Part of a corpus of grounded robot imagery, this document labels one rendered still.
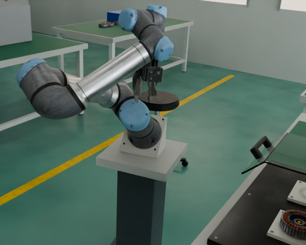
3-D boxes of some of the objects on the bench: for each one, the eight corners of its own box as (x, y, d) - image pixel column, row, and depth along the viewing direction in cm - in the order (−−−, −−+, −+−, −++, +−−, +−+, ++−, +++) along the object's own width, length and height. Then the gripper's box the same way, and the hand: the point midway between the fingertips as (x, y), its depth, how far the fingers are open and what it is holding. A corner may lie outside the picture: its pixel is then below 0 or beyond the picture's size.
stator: (274, 230, 123) (276, 219, 122) (286, 213, 131) (288, 204, 130) (310, 245, 117) (313, 235, 115) (320, 227, 125) (323, 218, 124)
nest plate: (286, 200, 141) (287, 197, 141) (297, 182, 153) (297, 180, 153) (331, 215, 134) (331, 212, 134) (338, 195, 146) (338, 192, 146)
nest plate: (266, 235, 122) (267, 232, 122) (280, 212, 134) (280, 209, 134) (316, 254, 115) (317, 251, 115) (326, 228, 127) (327, 225, 126)
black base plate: (206, 244, 120) (207, 238, 119) (269, 164, 171) (269, 159, 170) (378, 318, 98) (380, 311, 97) (391, 201, 148) (393, 196, 148)
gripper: (141, 49, 139) (134, 107, 145) (171, 52, 143) (163, 107, 150) (133, 45, 146) (127, 100, 153) (162, 48, 151) (154, 101, 157)
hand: (143, 98), depth 153 cm, fingers open, 4 cm apart
